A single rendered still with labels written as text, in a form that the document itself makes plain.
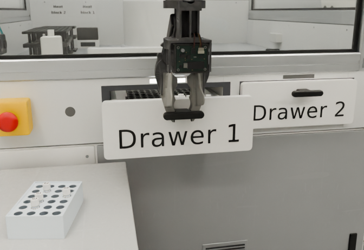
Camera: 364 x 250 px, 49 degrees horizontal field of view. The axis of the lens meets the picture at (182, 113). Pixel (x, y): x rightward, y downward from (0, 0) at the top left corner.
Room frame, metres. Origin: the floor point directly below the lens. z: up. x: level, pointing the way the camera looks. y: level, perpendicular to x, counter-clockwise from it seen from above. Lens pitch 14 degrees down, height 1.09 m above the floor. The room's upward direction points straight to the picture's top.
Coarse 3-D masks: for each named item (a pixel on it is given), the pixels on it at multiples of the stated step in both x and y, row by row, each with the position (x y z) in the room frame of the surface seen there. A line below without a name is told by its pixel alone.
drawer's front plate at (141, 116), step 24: (216, 96) 0.76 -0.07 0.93; (240, 96) 0.76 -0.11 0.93; (120, 120) 0.71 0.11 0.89; (144, 120) 0.72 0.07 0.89; (168, 120) 0.73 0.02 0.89; (216, 120) 0.74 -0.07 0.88; (240, 120) 0.75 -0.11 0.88; (144, 144) 0.72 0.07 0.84; (168, 144) 0.73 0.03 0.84; (192, 144) 0.74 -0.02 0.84; (216, 144) 0.74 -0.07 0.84; (240, 144) 0.75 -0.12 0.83
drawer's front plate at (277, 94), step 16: (304, 80) 0.94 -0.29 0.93; (320, 80) 0.94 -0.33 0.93; (336, 80) 0.95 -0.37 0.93; (352, 80) 0.95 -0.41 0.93; (256, 96) 0.91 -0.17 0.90; (272, 96) 0.92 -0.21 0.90; (288, 96) 0.92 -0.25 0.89; (320, 96) 0.94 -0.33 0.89; (336, 96) 0.95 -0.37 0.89; (352, 96) 0.95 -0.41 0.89; (256, 112) 0.91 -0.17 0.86; (272, 112) 0.92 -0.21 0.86; (288, 112) 0.92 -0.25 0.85; (304, 112) 0.93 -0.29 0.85; (336, 112) 0.95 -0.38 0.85; (352, 112) 0.95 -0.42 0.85; (256, 128) 0.91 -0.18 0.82
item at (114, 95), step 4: (204, 88) 1.02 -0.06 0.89; (208, 88) 1.02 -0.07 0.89; (112, 92) 0.97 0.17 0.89; (116, 92) 1.06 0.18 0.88; (120, 92) 1.06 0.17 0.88; (124, 92) 1.06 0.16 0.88; (204, 92) 1.02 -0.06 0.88; (208, 92) 0.98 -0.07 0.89; (212, 92) 0.97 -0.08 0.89; (112, 96) 0.92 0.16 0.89; (116, 96) 1.06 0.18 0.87; (120, 96) 1.06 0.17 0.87; (124, 96) 1.06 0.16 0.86
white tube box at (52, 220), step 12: (36, 192) 0.63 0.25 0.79; (60, 192) 0.63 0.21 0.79; (72, 192) 0.62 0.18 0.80; (24, 204) 0.57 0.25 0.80; (48, 204) 0.57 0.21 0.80; (60, 204) 0.57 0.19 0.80; (72, 204) 0.58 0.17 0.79; (12, 216) 0.53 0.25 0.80; (24, 216) 0.53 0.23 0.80; (36, 216) 0.53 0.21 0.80; (48, 216) 0.53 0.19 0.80; (60, 216) 0.53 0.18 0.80; (72, 216) 0.58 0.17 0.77; (12, 228) 0.53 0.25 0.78; (24, 228) 0.53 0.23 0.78; (36, 228) 0.53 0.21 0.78; (48, 228) 0.53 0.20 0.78; (60, 228) 0.53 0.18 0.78
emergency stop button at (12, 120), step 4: (4, 112) 0.76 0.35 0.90; (8, 112) 0.76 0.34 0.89; (0, 116) 0.76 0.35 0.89; (4, 116) 0.76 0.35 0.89; (8, 116) 0.76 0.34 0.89; (12, 116) 0.76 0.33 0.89; (0, 120) 0.75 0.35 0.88; (4, 120) 0.75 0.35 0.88; (8, 120) 0.76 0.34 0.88; (12, 120) 0.76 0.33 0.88; (16, 120) 0.76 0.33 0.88; (0, 124) 0.75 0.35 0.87; (4, 124) 0.75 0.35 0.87; (8, 124) 0.76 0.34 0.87; (12, 124) 0.76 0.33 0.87; (16, 124) 0.76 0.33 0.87; (0, 128) 0.75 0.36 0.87; (4, 128) 0.75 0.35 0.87; (8, 128) 0.76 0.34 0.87; (12, 128) 0.76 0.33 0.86
